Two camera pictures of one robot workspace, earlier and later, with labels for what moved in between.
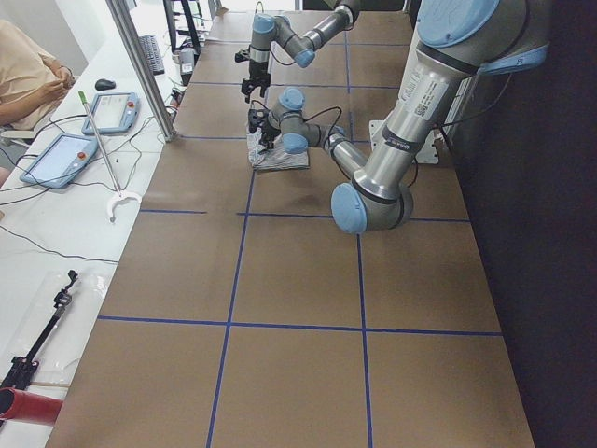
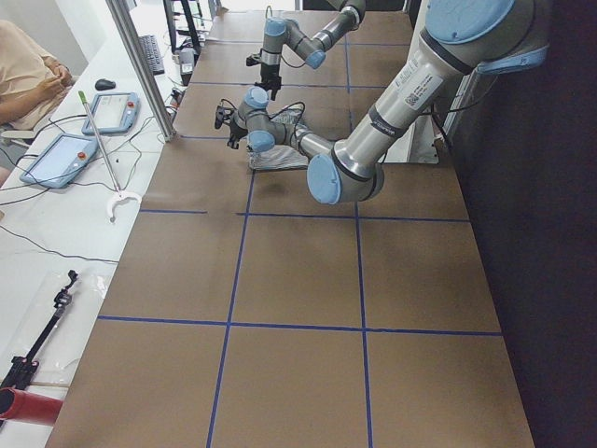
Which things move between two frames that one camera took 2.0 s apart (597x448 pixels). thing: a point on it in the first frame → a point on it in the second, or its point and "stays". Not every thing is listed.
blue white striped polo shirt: [276, 157] stays
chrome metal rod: [118, 195] stays
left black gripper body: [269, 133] → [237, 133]
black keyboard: [152, 53] stays
